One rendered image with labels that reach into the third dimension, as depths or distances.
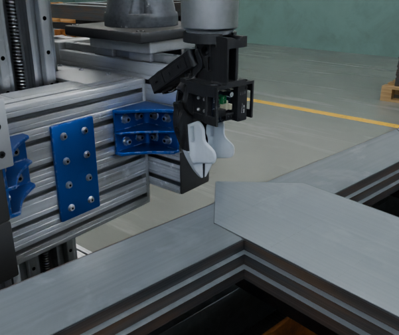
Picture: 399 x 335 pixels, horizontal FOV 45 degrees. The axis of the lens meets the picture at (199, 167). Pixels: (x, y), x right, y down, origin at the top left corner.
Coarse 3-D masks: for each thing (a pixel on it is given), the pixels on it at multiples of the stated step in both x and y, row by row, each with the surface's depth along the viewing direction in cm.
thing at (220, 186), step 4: (216, 184) 69; (220, 184) 69; (224, 184) 69; (228, 184) 69; (232, 184) 69; (236, 184) 69; (216, 188) 68; (220, 188) 68; (224, 188) 68; (228, 188) 68; (216, 192) 66
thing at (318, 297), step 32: (352, 192) 70; (384, 192) 74; (224, 256) 53; (256, 256) 54; (160, 288) 48; (192, 288) 50; (224, 288) 52; (288, 288) 51; (320, 288) 48; (96, 320) 43; (128, 320) 45; (160, 320) 47; (320, 320) 47; (352, 320) 45; (384, 320) 43
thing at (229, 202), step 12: (228, 192) 66; (240, 192) 66; (252, 192) 66; (264, 192) 66; (276, 192) 66; (216, 204) 63; (228, 204) 63; (240, 204) 63; (252, 204) 63; (216, 216) 60; (228, 216) 60
